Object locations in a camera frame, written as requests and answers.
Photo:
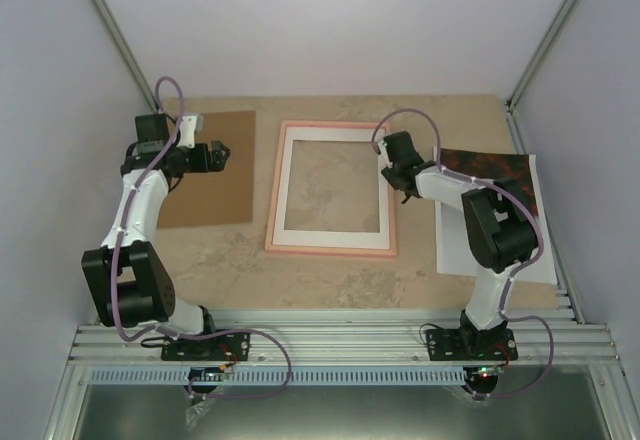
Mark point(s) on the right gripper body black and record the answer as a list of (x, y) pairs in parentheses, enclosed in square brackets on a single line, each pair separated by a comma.
[(390, 179)]

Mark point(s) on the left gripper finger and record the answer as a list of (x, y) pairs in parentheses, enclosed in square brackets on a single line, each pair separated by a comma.
[(221, 159), (218, 147)]

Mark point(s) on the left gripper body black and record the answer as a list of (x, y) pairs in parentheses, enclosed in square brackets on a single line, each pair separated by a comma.
[(201, 165)]

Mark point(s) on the brown backing board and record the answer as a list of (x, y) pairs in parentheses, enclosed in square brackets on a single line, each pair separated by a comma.
[(217, 198)]

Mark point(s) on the white mat board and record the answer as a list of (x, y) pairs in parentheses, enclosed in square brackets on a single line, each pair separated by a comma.
[(330, 240)]

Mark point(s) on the pink picture frame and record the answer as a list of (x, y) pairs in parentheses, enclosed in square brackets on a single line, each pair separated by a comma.
[(280, 252)]

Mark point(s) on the photo print red black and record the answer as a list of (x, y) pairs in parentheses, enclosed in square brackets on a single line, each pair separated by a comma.
[(452, 249)]

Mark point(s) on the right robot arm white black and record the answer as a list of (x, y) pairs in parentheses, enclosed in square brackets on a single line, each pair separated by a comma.
[(503, 235)]

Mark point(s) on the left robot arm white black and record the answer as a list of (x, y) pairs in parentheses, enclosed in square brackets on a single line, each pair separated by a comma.
[(128, 282)]

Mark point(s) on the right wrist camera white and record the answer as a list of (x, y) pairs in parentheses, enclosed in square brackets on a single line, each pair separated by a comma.
[(380, 147)]

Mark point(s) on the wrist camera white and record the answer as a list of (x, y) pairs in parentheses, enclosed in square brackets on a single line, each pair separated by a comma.
[(191, 125), (380, 147)]

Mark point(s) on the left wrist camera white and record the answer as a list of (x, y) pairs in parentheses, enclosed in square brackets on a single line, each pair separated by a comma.
[(191, 125)]

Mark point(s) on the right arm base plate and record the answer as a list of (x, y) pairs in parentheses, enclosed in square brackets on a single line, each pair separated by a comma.
[(448, 345)]

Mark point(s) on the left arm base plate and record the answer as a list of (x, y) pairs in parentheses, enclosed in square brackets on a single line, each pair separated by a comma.
[(229, 348)]

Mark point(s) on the left aluminium corner post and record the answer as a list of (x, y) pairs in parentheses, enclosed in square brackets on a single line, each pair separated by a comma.
[(117, 38)]

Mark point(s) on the aluminium corner post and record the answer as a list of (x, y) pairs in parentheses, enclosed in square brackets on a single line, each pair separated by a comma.
[(117, 38), (552, 34)]

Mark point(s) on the aluminium rail base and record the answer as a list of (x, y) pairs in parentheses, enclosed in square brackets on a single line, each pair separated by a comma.
[(341, 337)]

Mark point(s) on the blue slotted cable duct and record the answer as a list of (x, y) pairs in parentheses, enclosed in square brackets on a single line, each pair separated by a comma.
[(275, 376)]

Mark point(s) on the right aluminium corner post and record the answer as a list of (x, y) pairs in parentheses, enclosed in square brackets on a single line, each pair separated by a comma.
[(552, 34)]

